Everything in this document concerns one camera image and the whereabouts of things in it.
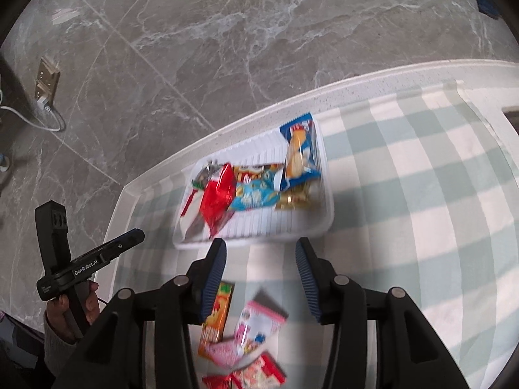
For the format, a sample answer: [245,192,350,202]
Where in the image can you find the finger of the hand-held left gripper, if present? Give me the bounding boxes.
[99,229,145,259]

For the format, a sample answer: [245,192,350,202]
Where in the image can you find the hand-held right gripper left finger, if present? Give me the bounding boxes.
[53,238,227,389]

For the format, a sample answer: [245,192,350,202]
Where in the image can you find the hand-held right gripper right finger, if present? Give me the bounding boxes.
[295,237,471,389]

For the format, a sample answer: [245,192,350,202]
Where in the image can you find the orange snack packet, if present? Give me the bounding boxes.
[197,281,235,359]

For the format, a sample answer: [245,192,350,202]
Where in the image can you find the white plastic tray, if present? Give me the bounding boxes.
[172,119,335,251]

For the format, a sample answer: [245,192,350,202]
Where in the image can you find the pale pink snack packet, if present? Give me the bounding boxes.
[207,338,244,369]

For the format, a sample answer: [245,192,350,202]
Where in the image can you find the gold snack packet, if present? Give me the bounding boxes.
[276,182,321,211]

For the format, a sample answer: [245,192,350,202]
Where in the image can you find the light blue snack packet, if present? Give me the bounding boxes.
[229,178,280,212]

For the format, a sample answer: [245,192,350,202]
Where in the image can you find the red white snack packet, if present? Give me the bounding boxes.
[202,352,287,389]

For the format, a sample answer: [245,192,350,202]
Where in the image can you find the blue cookie packet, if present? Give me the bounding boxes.
[280,113,323,189]

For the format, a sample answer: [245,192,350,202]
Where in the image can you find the person's left forearm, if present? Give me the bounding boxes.
[41,312,82,377]

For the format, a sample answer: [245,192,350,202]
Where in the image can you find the person's left hand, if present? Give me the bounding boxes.
[44,280,101,343]

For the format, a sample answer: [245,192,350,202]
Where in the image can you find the green white checked cloth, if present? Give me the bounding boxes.
[103,81,519,389]

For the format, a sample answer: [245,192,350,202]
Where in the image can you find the blue sponge pack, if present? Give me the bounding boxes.
[476,0,501,19]

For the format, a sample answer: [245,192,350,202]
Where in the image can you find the white power cable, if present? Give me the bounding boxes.
[0,101,66,132]

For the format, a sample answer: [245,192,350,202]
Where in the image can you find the gold wall socket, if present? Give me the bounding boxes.
[33,57,61,108]

